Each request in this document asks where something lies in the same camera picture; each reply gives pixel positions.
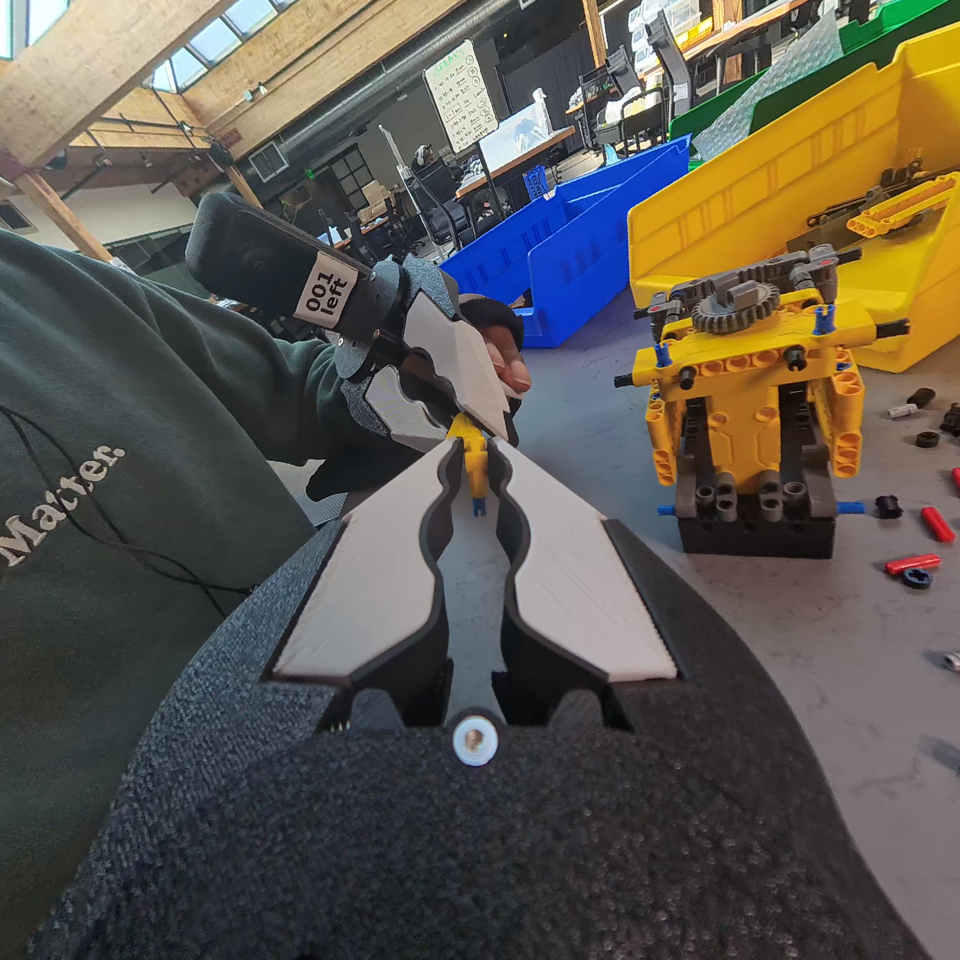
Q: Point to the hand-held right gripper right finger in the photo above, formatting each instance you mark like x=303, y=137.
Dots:
x=585, y=592

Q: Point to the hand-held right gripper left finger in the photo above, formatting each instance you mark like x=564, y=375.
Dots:
x=367, y=592

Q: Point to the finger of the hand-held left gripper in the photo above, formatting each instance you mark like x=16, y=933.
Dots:
x=401, y=409
x=457, y=360

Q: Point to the small yellow lego connector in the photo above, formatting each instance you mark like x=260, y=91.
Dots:
x=476, y=469

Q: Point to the person's left forearm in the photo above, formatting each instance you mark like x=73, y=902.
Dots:
x=322, y=405

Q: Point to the yellow lego vehicle model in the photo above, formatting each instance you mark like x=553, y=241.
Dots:
x=757, y=420

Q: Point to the red lego axle pin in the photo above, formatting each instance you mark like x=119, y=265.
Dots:
x=913, y=563

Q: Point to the pile of loose lego pieces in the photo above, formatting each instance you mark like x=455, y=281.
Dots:
x=928, y=439

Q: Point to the heap of assorted lego parts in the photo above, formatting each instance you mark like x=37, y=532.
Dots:
x=892, y=214

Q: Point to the person's left hand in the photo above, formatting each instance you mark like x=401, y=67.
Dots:
x=510, y=360

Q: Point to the black office chair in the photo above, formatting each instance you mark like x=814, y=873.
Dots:
x=435, y=202
x=667, y=52

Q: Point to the blue plastic bin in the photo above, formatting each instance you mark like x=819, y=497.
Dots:
x=585, y=255

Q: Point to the wooden desk clear plastic cover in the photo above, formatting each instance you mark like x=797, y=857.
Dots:
x=517, y=154

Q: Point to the whiteboard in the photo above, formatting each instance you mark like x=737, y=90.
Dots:
x=461, y=94

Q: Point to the person's green sweatshirt torso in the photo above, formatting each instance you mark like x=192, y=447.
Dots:
x=112, y=675

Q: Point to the black cart white bags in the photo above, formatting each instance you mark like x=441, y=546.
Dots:
x=637, y=112

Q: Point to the yellow plastic bin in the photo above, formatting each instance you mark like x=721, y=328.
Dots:
x=750, y=195

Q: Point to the bubble wrap sheet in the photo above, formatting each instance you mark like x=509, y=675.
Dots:
x=780, y=90

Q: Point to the green plastic bin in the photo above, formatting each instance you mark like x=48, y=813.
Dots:
x=877, y=22

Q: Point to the wooden support post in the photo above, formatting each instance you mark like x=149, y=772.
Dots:
x=592, y=30

